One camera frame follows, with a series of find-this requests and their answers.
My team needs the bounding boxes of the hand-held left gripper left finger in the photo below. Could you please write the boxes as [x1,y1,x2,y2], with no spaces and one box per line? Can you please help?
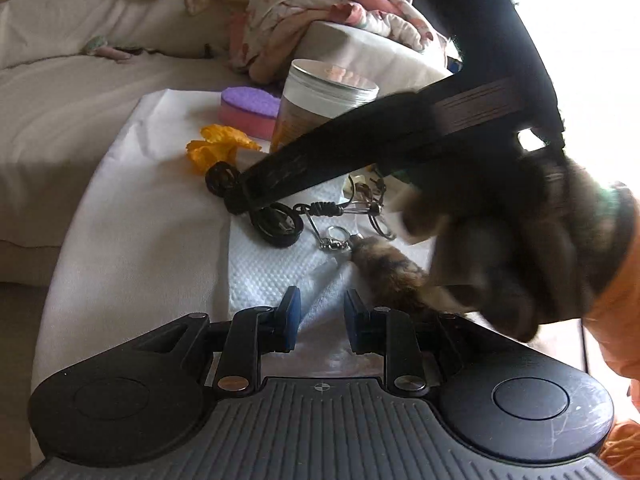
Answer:
[134,285,302,394]

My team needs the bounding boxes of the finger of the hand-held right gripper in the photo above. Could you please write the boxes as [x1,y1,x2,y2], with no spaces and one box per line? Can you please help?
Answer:
[222,90,443,217]

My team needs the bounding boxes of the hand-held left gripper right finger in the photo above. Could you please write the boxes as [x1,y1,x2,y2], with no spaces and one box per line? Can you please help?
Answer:
[344,287,482,394]

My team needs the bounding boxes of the purple and pink sponge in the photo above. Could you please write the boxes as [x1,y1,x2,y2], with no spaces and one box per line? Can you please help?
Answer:
[219,86,282,140]

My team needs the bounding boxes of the person's right forearm orange sleeve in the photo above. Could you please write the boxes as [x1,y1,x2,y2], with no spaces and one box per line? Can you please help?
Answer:
[581,180,640,411]

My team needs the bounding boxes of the person's right hand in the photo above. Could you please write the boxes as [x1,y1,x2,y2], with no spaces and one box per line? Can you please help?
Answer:
[390,155,632,345]

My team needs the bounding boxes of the metal lidded canister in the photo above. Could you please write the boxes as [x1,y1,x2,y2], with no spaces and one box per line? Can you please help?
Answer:
[270,58,381,153]

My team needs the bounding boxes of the white paper towel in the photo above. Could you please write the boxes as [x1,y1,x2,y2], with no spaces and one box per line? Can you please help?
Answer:
[227,172,437,377]

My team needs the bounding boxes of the yellow crumpled wrapper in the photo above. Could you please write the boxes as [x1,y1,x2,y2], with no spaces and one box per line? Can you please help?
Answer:
[185,124,263,177]

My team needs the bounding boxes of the pink floral blanket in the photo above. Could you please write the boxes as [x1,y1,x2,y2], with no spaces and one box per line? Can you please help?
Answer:
[227,0,449,84]

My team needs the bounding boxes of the white table cloth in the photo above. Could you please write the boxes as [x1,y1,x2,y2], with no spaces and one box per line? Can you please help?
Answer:
[30,89,451,461]

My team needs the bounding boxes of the small pink green toy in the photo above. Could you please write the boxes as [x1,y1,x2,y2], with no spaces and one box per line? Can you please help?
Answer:
[81,35,135,64]

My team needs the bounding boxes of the beige sofa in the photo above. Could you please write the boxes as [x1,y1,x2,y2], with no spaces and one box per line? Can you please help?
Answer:
[0,0,453,288]

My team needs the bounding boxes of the person's orange clothing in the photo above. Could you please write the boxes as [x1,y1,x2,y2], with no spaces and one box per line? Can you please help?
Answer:
[597,419,640,480]

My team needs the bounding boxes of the brown fur tail keychain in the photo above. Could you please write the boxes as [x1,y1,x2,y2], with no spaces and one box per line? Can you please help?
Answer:
[318,225,453,317]

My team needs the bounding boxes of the metal wire tool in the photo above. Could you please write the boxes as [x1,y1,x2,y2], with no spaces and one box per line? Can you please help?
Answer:
[342,172,397,239]

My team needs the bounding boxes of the black corded keychain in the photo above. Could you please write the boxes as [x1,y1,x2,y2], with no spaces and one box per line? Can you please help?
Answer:
[248,200,347,249]

